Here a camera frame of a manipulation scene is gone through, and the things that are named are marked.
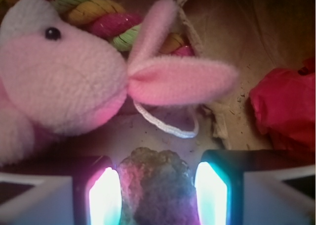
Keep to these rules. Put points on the pink plush bunny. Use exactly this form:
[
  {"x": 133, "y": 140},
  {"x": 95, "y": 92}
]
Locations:
[{"x": 58, "y": 81}]

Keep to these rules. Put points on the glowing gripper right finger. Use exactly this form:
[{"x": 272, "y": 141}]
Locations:
[{"x": 258, "y": 187}]

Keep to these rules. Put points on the brown rough rock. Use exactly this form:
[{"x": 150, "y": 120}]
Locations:
[{"x": 157, "y": 189}]

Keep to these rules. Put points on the multicolour twisted rope toy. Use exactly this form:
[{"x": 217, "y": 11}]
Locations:
[{"x": 98, "y": 17}]

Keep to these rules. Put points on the brown paper bag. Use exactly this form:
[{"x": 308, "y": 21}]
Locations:
[{"x": 254, "y": 36}]

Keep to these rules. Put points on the crumpled red paper ball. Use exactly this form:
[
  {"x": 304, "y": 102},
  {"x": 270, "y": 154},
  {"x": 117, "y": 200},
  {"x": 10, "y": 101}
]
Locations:
[{"x": 284, "y": 104}]

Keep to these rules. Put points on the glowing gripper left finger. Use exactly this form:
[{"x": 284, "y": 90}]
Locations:
[{"x": 60, "y": 191}]

